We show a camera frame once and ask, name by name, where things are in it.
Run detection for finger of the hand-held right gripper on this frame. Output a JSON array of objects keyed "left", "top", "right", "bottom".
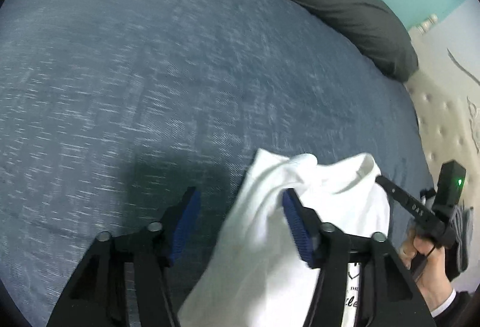
[{"left": 375, "top": 175, "right": 447, "bottom": 238}]

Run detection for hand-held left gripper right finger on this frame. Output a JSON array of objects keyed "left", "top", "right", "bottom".
[{"left": 281, "top": 188, "right": 437, "bottom": 327}]

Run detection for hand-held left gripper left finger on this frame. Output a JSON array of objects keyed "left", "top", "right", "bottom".
[{"left": 47, "top": 187, "right": 202, "bottom": 327}]

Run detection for white long-sleeve shirt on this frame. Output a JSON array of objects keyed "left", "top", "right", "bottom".
[{"left": 178, "top": 149, "right": 392, "bottom": 327}]

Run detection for person's right forearm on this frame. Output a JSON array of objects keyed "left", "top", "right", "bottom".
[{"left": 431, "top": 289, "right": 478, "bottom": 327}]

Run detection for person's right hand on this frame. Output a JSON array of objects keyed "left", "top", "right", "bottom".
[{"left": 399, "top": 229, "right": 456, "bottom": 313}]

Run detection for grey folded sweatpants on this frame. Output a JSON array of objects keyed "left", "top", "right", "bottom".
[{"left": 450, "top": 199, "right": 476, "bottom": 271}]

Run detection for cream tufted headboard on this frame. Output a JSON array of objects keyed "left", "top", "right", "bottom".
[{"left": 405, "top": 0, "right": 480, "bottom": 207}]

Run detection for bed with blue patterned sheet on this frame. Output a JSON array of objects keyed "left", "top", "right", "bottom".
[{"left": 0, "top": 0, "right": 436, "bottom": 327}]

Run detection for dark grey long pillow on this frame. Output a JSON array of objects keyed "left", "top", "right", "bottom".
[{"left": 22, "top": 0, "right": 419, "bottom": 83}]

